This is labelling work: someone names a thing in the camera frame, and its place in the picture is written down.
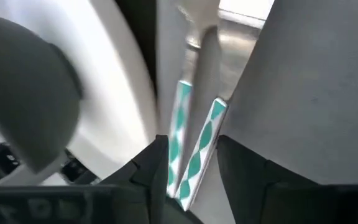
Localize white round plate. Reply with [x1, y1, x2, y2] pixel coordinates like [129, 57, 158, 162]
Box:
[0, 0, 160, 187]

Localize dark round bowl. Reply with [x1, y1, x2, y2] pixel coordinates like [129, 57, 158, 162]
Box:
[0, 12, 84, 174]

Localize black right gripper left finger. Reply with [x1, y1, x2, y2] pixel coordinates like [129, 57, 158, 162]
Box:
[0, 134, 204, 224]

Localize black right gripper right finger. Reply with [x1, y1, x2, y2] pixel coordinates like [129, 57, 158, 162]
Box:
[216, 134, 358, 224]

